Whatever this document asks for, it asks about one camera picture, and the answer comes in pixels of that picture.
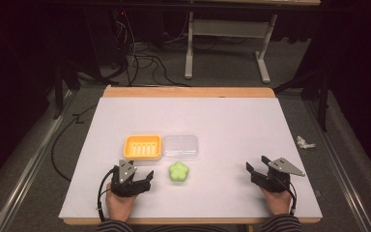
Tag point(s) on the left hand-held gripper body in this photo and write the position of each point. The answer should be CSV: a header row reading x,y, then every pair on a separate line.
x,y
125,187

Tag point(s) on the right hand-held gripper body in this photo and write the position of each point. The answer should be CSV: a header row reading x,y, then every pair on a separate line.
x,y
275,180

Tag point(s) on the person's left hand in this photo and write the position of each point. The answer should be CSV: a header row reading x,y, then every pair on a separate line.
x,y
119,206

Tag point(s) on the person's right hand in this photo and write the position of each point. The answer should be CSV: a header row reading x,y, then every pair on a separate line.
x,y
278,203

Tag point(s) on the yellow soap dish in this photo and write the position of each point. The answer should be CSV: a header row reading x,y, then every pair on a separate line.
x,y
142,147

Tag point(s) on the green flower-shaped soap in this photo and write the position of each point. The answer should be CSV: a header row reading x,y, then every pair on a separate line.
x,y
178,171

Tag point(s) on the crumpled white paper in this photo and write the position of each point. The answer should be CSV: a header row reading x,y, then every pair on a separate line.
x,y
304,143

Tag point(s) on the clear plastic container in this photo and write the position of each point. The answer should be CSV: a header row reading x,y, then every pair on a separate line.
x,y
180,147

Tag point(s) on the white table sheet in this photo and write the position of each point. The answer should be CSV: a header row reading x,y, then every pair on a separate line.
x,y
212,125

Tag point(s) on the black metal stand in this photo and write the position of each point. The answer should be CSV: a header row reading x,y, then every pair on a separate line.
x,y
315,93
65,87

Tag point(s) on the wooden table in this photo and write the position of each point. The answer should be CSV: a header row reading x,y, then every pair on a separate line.
x,y
186,92

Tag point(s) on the metal floor rail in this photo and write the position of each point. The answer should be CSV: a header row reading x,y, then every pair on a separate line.
x,y
29,161
341,161

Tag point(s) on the white metal desk frame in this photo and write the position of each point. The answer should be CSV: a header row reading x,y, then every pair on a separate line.
x,y
232,29

